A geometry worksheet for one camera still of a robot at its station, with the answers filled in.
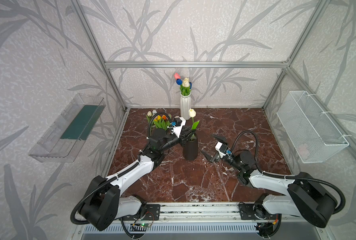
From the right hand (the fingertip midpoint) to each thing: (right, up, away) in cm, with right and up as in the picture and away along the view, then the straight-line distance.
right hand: (207, 136), depth 73 cm
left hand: (-6, +5, 0) cm, 8 cm away
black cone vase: (-8, -9, +11) cm, 16 cm away
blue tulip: (-15, +31, +15) cm, 38 cm away
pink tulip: (-16, +36, +19) cm, 44 cm away
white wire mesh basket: (+43, +1, -11) cm, 45 cm away
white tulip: (-11, +29, +16) cm, 35 cm away
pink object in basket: (+48, -7, 0) cm, 48 cm away
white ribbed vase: (-11, +18, +28) cm, 36 cm away
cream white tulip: (-11, +31, +14) cm, 36 cm away
